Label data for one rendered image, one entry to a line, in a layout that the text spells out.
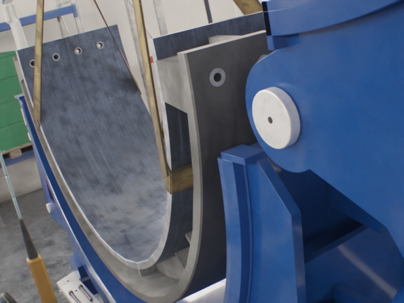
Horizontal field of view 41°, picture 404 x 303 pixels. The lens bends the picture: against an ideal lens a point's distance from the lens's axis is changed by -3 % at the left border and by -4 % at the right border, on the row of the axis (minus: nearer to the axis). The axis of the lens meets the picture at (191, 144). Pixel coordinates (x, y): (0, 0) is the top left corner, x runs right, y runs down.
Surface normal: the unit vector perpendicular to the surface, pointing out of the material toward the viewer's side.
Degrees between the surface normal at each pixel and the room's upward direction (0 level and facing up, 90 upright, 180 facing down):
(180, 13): 90
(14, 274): 0
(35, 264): 90
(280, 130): 90
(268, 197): 90
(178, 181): 115
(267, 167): 50
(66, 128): 55
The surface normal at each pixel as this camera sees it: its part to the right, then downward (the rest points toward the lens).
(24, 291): -0.21, -0.94
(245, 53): 0.48, 0.21
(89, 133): 0.27, -0.43
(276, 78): -0.85, 0.31
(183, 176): 0.51, 0.53
